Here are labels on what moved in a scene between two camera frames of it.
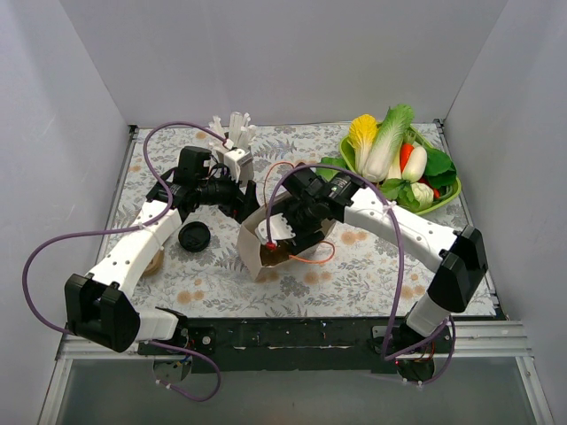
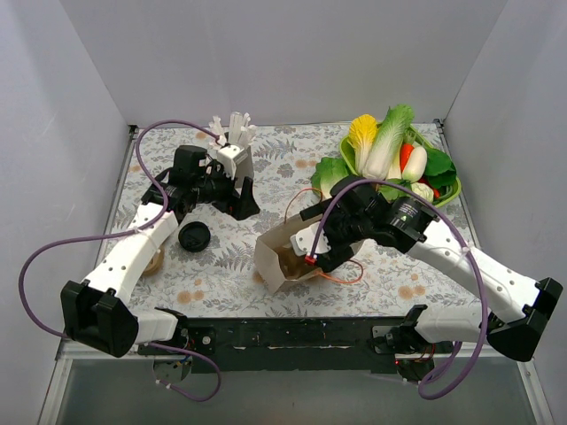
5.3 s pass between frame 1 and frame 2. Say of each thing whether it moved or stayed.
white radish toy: stayed
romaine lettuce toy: stayed
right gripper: moved
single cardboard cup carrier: moved
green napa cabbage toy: stayed
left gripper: stayed
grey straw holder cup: stayed
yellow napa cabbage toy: stayed
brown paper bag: moved
